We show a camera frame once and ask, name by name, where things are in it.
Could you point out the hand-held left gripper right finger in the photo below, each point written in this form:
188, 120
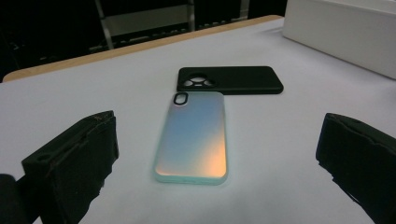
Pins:
364, 158

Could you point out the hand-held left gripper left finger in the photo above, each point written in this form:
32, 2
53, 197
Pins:
74, 155

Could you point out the iridescent phone case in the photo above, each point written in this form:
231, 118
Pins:
193, 137

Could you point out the grey metal stand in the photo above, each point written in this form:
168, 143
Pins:
146, 20

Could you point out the white plastic container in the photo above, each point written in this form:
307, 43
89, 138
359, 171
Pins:
342, 31

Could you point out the black phone case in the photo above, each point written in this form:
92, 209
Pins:
243, 79

